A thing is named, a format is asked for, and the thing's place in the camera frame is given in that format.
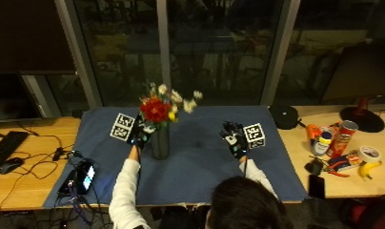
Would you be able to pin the person's left hand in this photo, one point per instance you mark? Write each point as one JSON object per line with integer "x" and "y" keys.
{"x": 136, "y": 136}

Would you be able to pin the person's right hand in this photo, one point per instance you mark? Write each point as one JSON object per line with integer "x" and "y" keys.
{"x": 236, "y": 143}

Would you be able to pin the red white yellow flower bouquet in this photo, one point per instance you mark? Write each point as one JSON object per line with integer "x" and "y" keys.
{"x": 155, "y": 109}

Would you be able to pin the white marker cube, left glove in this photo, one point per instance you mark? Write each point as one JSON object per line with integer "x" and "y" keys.
{"x": 122, "y": 126}

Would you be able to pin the white marker cube, glove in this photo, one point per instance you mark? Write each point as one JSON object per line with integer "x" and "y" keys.
{"x": 253, "y": 135}
{"x": 122, "y": 126}

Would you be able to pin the white marker cube, right glove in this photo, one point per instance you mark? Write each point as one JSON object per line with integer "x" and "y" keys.
{"x": 253, "y": 135}

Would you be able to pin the dark grey vase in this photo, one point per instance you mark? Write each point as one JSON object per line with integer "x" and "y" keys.
{"x": 160, "y": 144}

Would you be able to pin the blue table cloth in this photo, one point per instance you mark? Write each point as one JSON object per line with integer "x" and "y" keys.
{"x": 192, "y": 171}

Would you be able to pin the orange bottle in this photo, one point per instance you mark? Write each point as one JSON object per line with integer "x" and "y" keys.
{"x": 312, "y": 132}

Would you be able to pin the smartphone with lit screen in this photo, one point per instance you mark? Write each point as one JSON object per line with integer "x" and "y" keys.
{"x": 86, "y": 177}

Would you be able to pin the white bottle with blue cap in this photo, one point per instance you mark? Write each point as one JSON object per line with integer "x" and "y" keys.
{"x": 321, "y": 143}

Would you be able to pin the small black pouch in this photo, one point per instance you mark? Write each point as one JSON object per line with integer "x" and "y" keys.
{"x": 313, "y": 166}

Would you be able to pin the the person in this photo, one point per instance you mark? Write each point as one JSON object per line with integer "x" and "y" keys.
{"x": 243, "y": 206}

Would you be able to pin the red chips can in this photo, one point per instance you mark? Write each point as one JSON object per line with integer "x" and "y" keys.
{"x": 342, "y": 139}

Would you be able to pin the black smartphone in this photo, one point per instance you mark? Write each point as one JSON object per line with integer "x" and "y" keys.
{"x": 316, "y": 186}

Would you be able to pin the colourful snack box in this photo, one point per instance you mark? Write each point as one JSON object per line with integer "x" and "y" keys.
{"x": 345, "y": 161}

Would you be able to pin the white tape roll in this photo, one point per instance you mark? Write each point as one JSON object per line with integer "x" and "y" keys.
{"x": 368, "y": 154}

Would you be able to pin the dark computer monitor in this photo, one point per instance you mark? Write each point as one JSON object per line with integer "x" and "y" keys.
{"x": 10, "y": 95}

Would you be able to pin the monitor with red stand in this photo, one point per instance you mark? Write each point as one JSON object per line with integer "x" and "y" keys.
{"x": 361, "y": 82}

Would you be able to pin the black computer mouse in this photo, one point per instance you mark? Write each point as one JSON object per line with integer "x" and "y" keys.
{"x": 9, "y": 165}

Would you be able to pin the black keyboard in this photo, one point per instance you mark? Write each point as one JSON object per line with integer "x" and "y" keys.
{"x": 3, "y": 150}

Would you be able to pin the yellow banana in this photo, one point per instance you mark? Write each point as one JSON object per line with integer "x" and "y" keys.
{"x": 366, "y": 169}

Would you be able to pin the red and black bag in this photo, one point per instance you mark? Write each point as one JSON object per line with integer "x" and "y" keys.
{"x": 369, "y": 213}

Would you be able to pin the grey window frame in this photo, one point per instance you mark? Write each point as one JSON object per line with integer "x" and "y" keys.
{"x": 280, "y": 51}

